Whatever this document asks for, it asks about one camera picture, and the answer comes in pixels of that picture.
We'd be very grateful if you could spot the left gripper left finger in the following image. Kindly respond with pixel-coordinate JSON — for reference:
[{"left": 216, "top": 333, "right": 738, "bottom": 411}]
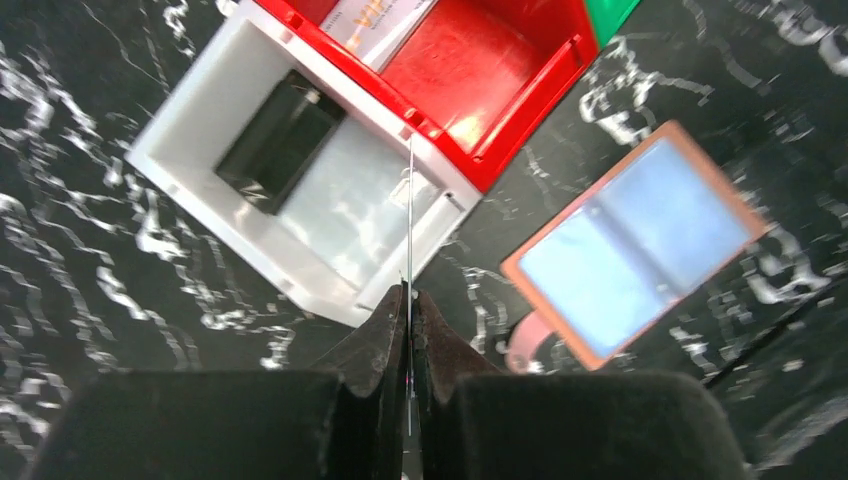
[{"left": 25, "top": 284, "right": 406, "bottom": 479}]

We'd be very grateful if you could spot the red plastic bin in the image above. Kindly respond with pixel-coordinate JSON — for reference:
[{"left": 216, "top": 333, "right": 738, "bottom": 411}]
[{"left": 263, "top": 1, "right": 599, "bottom": 193}]

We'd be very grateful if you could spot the black card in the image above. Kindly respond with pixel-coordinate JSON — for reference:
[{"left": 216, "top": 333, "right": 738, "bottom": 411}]
[{"left": 215, "top": 70, "right": 346, "bottom": 215}]

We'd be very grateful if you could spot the white plastic bin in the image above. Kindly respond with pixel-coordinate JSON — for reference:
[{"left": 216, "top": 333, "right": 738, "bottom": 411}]
[{"left": 128, "top": 1, "right": 481, "bottom": 327}]

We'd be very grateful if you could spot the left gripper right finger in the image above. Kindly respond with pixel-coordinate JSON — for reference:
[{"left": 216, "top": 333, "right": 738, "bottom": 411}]
[{"left": 411, "top": 293, "right": 747, "bottom": 479}]

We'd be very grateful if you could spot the white silver card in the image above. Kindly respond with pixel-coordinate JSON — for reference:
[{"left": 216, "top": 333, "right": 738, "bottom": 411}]
[{"left": 320, "top": 0, "right": 436, "bottom": 72}]

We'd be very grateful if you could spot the green plastic bin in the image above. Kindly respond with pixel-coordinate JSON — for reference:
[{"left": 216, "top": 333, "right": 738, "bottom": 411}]
[{"left": 584, "top": 0, "right": 640, "bottom": 47}]

